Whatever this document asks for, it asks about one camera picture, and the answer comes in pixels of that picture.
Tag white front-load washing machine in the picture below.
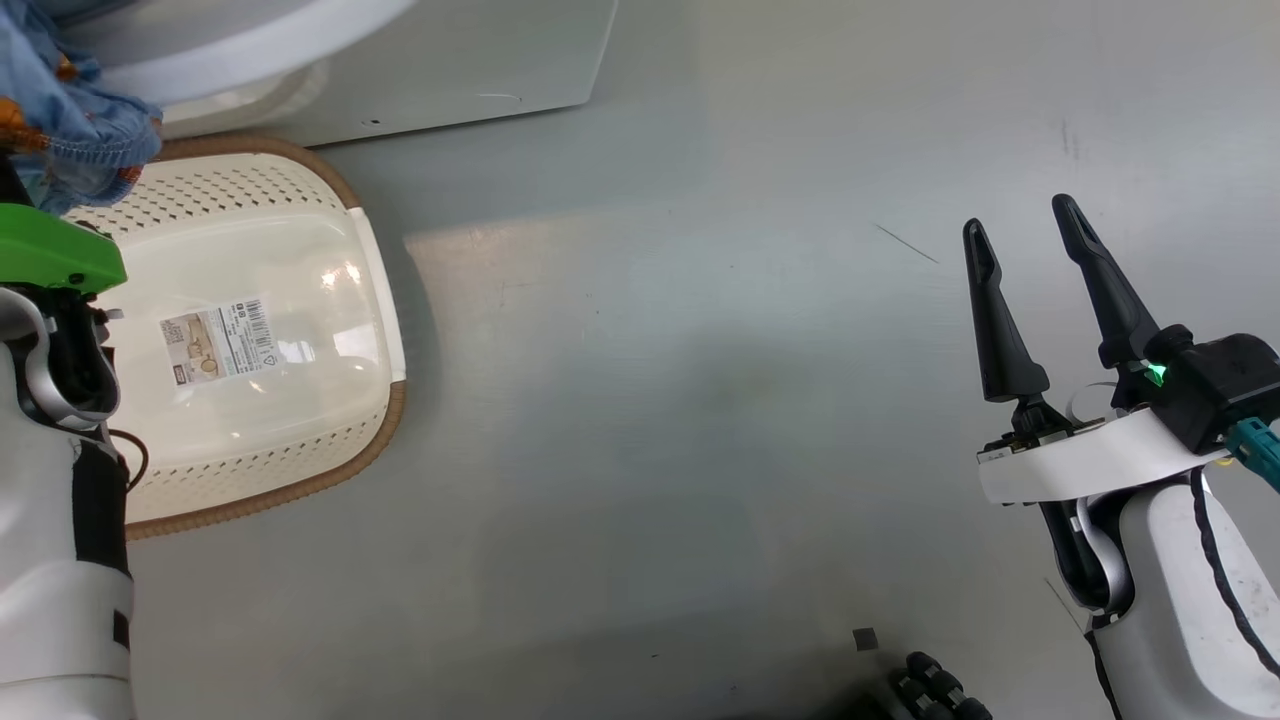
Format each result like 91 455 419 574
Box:
55 0 622 150

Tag thin dark left arm cable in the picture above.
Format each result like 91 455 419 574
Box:
106 427 150 494

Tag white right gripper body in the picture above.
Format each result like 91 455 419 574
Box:
976 395 1232 507

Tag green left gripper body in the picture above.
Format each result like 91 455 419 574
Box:
0 203 130 297

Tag basket product label sticker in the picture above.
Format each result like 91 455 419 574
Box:
159 296 278 387

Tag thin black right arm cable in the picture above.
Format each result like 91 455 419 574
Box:
1188 468 1280 683

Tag cream perforated laundry basket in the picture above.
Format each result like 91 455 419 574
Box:
58 134 409 542

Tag teal right camera connector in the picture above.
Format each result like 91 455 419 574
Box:
1224 417 1280 494

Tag blue patterned clothes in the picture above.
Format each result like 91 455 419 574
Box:
0 0 165 217

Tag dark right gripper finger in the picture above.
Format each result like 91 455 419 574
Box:
962 218 1052 405
1050 193 1162 370

